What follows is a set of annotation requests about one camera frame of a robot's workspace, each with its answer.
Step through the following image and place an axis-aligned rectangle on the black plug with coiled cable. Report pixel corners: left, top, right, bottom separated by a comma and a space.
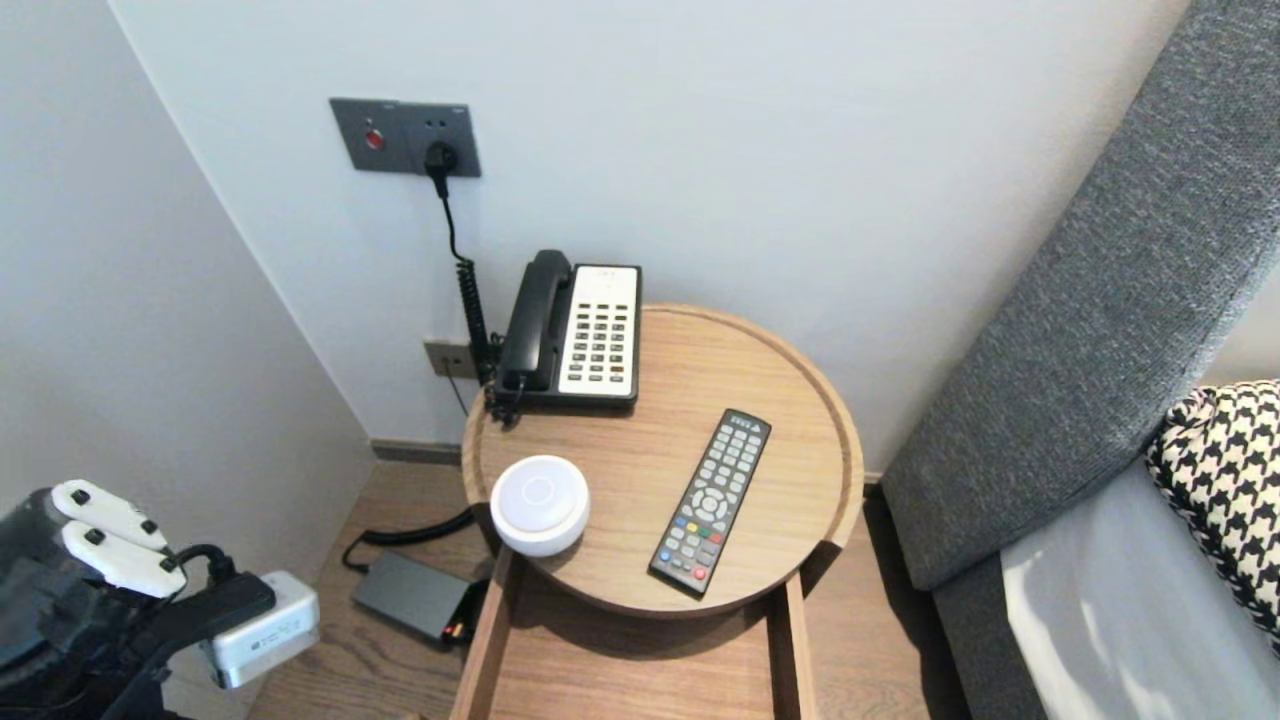
343, 140, 498, 573

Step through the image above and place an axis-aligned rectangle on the beige wall phone jack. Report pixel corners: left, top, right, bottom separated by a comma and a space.
425, 338, 479, 381

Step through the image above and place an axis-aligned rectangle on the gray power adapter box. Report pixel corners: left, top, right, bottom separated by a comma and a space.
352, 550, 471, 643

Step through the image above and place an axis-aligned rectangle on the black TV remote control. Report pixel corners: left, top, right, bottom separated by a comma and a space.
648, 408, 773, 599

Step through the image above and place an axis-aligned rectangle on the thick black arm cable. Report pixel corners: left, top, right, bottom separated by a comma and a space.
165, 543, 239, 586

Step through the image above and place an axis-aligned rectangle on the curved wooden table drawer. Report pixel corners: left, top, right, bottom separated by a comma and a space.
390, 540, 817, 720

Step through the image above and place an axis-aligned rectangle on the black coiled handset cord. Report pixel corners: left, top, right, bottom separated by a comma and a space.
486, 372, 528, 422

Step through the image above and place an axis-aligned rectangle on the gray fabric headboard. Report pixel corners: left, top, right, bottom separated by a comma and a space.
882, 0, 1280, 593

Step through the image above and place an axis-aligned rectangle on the round wooden side table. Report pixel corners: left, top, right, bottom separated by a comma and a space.
462, 303, 866, 618

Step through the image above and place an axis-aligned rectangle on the gray fabric bed frame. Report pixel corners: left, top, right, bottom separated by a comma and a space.
933, 555, 1051, 720

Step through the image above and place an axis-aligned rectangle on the black white houndstooth pillow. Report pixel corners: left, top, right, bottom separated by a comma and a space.
1145, 380, 1280, 656

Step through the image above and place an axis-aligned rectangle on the black and white telephone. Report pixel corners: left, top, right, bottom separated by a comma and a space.
495, 264, 644, 409

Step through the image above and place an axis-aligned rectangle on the gray wall power socket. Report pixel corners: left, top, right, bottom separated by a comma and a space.
400, 100, 483, 178

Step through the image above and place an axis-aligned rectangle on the gray wall switch red button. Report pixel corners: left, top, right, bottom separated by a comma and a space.
330, 97, 406, 173

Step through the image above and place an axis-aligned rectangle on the black telephone handset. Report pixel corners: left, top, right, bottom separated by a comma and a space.
497, 250, 577, 393

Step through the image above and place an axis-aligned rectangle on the white round smart speaker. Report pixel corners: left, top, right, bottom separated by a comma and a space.
489, 455, 591, 558

